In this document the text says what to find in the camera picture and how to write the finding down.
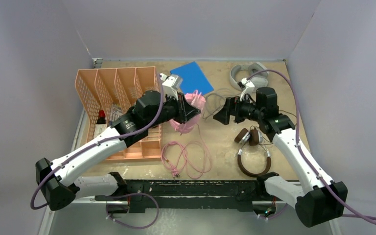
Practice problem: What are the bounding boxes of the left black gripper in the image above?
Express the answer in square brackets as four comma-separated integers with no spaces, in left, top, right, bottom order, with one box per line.
[146,91,200,129]

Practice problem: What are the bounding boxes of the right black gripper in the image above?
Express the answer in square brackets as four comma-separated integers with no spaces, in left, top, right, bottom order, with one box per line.
[213,94,264,125]

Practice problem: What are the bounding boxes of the pink wired headphones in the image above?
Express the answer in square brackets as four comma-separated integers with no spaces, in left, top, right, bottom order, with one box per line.
[160,90,213,180]

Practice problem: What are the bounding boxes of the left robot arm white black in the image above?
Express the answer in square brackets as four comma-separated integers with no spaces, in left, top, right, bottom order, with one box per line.
[30,90,201,211]

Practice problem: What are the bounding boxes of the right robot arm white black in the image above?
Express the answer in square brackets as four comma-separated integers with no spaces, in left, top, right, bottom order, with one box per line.
[213,87,348,228]

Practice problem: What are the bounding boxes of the brown on-ear headphones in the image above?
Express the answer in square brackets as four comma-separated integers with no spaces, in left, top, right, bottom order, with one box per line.
[237,137,273,177]

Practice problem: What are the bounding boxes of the grey over-ear headphones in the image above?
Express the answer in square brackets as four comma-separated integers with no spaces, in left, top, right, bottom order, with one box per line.
[202,62,270,120]

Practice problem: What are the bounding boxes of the blue notebook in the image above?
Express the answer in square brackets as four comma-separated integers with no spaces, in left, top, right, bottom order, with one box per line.
[170,62,214,94]

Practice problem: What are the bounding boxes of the clear ruler pack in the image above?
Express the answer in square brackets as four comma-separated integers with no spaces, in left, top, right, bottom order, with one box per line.
[109,103,123,122]

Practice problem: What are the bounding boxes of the peach plastic desk organizer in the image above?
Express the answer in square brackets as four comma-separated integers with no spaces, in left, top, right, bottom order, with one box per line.
[75,67,162,163]

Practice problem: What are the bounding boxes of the red black stamp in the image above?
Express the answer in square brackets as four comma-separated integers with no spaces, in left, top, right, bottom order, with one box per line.
[96,110,107,125]

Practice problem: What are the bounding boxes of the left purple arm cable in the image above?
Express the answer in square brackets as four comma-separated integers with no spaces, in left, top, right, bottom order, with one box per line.
[30,74,165,211]

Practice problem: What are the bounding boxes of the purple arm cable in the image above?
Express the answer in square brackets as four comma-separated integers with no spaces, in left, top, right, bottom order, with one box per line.
[247,69,376,228]
[30,74,165,211]

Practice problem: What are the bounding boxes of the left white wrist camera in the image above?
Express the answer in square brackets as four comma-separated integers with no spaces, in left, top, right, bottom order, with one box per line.
[159,73,183,100]

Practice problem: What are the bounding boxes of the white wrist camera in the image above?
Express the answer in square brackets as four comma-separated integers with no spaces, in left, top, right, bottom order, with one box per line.
[159,73,183,100]
[237,78,255,101]

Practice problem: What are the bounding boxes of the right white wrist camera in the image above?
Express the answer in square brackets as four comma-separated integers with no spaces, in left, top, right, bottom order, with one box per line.
[237,78,255,101]

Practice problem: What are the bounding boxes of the black base frame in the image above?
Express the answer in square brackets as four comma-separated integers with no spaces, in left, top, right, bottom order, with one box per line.
[61,179,306,215]

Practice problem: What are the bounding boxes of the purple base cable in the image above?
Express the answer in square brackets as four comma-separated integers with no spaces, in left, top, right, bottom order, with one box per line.
[105,192,160,230]

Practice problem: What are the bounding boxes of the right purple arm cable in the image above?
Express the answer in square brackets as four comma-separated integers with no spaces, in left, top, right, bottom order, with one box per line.
[247,69,376,228]

